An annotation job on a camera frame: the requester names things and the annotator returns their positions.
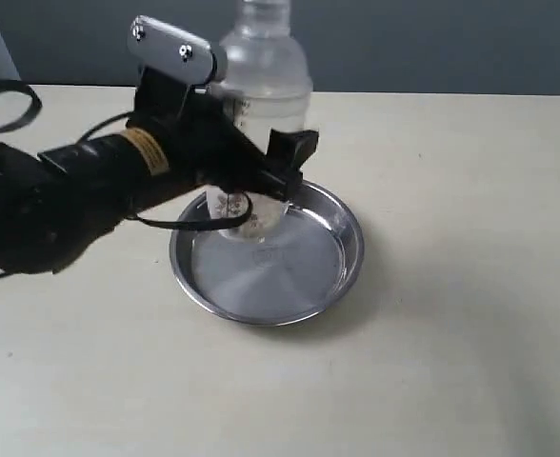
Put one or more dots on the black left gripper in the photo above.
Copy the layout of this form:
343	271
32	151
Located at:
204	147

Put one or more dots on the clear plastic shaker bottle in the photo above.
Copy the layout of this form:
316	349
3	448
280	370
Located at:
268	85

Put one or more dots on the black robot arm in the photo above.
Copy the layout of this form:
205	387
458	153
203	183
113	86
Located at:
56	203

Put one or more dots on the round stainless steel plate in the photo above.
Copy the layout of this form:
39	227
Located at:
305	265

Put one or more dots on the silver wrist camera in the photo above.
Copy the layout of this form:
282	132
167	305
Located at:
177	53

